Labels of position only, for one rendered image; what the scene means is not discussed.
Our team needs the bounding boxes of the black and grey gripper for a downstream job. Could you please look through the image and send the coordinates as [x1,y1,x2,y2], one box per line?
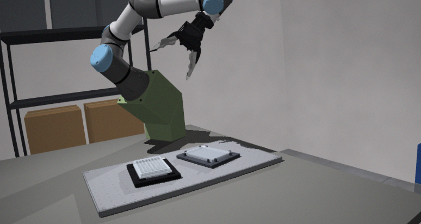
[150,11,214,80]

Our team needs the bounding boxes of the black rectangular frame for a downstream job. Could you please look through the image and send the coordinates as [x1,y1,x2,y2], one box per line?
[127,158,181,188]

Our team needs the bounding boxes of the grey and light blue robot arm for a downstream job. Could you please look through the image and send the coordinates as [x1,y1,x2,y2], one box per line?
[90,0,233,101]

